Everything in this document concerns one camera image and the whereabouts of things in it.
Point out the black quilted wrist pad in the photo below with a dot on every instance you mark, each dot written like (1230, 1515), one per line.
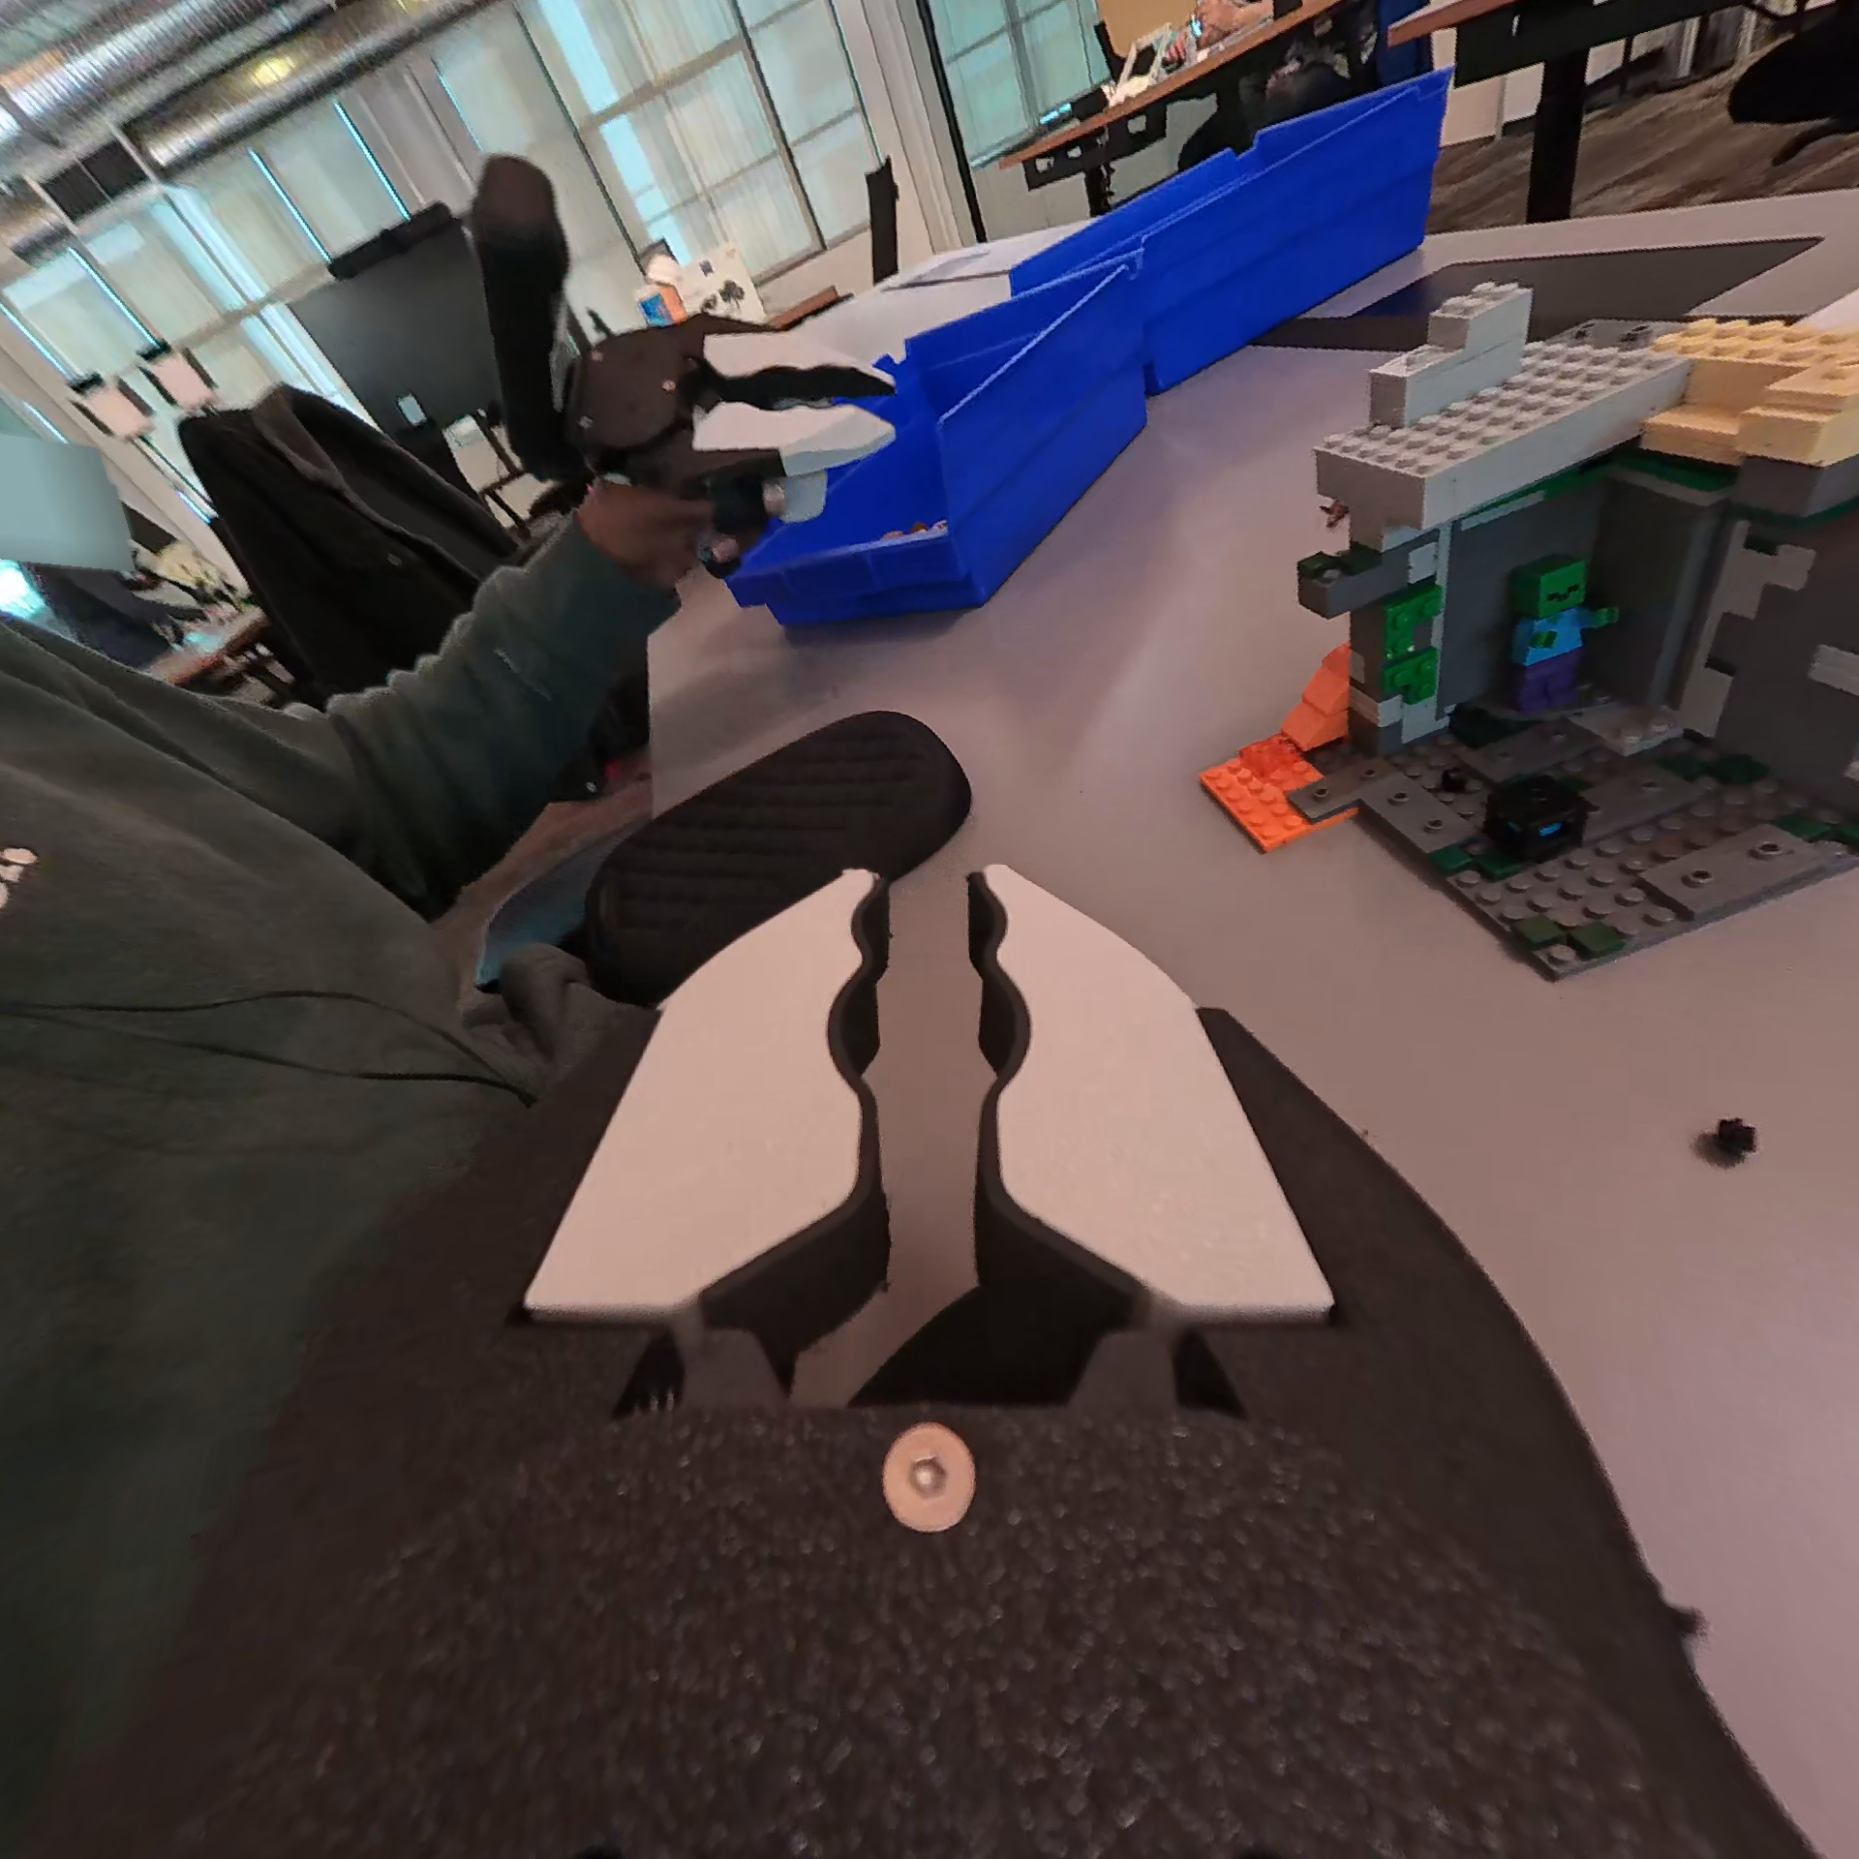
(786, 827)

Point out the black office chair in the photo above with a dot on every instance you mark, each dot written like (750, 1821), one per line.
(1801, 75)

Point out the wooden background desk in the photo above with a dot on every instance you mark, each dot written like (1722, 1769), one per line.
(1163, 110)

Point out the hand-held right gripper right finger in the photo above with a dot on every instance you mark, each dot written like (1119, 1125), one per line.
(1163, 1163)

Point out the person's left forearm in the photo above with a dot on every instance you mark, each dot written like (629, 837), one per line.
(493, 698)

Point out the black jacket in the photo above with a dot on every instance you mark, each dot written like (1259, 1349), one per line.
(335, 509)

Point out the white product box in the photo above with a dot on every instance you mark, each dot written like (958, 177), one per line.
(727, 285)

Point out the wood-edged background desk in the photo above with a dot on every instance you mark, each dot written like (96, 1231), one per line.
(1570, 30)

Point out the black screen on stand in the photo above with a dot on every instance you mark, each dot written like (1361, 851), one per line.
(394, 334)

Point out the toy brick building model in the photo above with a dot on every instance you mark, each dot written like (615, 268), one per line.
(1524, 421)

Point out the tiny dark toy stud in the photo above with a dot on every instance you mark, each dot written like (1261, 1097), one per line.
(1728, 1139)

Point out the white wood-edged table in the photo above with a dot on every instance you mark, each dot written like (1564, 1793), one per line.
(946, 270)

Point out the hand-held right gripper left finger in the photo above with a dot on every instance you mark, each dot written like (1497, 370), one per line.
(698, 1163)

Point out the grey desk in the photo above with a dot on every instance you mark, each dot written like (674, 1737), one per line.
(1163, 727)

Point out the small heap of toy bricks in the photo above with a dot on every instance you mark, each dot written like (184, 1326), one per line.
(908, 536)

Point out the person's left hand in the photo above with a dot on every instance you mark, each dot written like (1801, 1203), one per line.
(649, 531)

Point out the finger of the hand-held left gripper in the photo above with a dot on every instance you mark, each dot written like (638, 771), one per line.
(800, 361)
(786, 435)

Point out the green toy zombie figure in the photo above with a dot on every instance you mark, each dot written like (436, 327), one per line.
(1554, 625)

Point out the blue plastic bin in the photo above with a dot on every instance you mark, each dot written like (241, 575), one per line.
(1017, 435)
(1263, 221)

